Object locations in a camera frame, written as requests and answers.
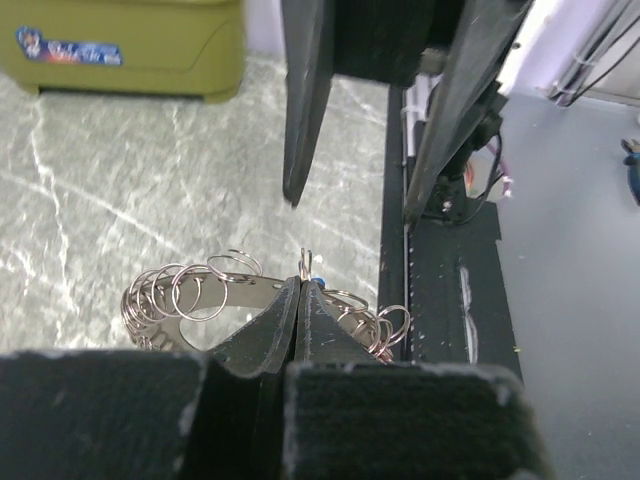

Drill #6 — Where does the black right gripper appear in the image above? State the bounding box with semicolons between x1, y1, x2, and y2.
281;0;531;225

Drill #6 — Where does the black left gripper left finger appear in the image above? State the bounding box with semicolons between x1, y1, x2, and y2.
1;277;300;479

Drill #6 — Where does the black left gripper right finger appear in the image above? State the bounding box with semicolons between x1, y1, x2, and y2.
282;282;555;479

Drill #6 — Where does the round metal key organizer disc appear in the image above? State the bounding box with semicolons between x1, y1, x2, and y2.
120;249;411;363

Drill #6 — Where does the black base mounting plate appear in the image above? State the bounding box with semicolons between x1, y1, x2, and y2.
378;88;521;374

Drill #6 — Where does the olive green plastic bin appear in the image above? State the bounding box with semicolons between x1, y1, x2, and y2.
1;0;246;103

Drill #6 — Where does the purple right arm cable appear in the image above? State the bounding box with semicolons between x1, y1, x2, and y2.
492;132;516;199

